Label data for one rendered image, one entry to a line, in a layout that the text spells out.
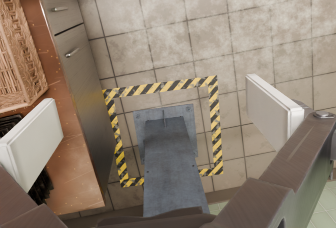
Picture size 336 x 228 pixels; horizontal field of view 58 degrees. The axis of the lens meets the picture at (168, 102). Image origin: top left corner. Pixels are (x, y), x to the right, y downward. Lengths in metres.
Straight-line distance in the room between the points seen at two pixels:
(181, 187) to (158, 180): 0.09
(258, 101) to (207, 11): 1.33
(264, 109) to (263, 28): 1.42
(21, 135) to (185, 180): 0.95
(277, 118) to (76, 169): 0.97
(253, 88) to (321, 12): 1.51
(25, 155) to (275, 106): 0.13
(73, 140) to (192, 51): 0.77
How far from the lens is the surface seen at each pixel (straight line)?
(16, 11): 0.93
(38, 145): 0.18
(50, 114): 0.21
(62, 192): 1.15
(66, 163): 1.09
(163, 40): 1.50
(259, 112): 0.19
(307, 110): 0.17
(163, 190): 1.06
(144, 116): 1.59
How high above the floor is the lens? 1.48
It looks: 70 degrees down
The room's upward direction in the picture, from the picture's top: 170 degrees clockwise
